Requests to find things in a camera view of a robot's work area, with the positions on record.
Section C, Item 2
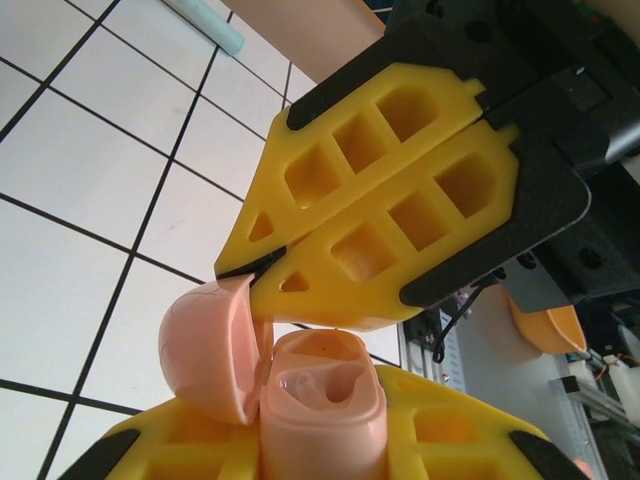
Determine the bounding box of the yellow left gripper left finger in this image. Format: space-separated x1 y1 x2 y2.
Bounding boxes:
58 393 267 480

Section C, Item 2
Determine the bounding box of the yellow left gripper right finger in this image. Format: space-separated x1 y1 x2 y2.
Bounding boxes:
373 364 569 480

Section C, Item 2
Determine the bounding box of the teal garden trowel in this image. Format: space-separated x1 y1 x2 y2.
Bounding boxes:
167 0 246 57

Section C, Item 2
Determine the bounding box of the thin black cable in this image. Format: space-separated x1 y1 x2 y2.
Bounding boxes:
431 277 503 365

